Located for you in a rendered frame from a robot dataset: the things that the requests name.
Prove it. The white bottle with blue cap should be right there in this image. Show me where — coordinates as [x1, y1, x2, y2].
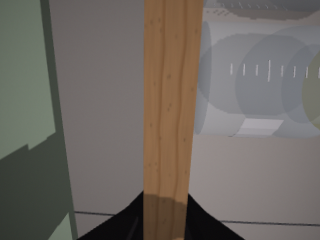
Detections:
[203, 0, 320, 12]

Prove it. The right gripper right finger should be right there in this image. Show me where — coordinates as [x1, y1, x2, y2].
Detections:
[184, 193, 245, 240]

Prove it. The clear bottle with yellow cap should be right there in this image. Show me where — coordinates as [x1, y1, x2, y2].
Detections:
[193, 21, 320, 139]

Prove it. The wooden shelf board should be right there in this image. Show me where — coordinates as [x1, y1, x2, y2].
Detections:
[143, 0, 204, 240]

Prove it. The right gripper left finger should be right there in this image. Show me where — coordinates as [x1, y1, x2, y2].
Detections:
[77, 191, 143, 240]

